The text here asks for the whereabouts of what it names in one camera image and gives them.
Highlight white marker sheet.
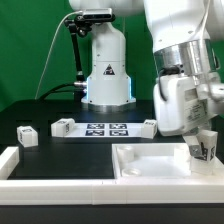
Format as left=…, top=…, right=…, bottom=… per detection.
left=66, top=123, right=141, bottom=138

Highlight white U-shaped fence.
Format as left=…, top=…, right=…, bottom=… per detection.
left=0, top=147, right=224, bottom=205

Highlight white square tabletop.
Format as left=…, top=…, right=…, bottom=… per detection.
left=112, top=143, right=224, bottom=179

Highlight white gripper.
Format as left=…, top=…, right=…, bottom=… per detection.
left=153, top=72, right=224, bottom=157

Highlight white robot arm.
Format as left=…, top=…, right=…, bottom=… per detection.
left=69, top=0, right=224, bottom=158

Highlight black base cables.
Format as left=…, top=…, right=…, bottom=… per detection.
left=37, top=81, right=88, bottom=102

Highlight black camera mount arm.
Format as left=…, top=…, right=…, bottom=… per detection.
left=64, top=17, right=91, bottom=82

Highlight grey camera on mount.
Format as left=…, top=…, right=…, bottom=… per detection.
left=82, top=8, right=113, bottom=21

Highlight white camera cable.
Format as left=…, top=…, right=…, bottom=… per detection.
left=34, top=10, right=84, bottom=100

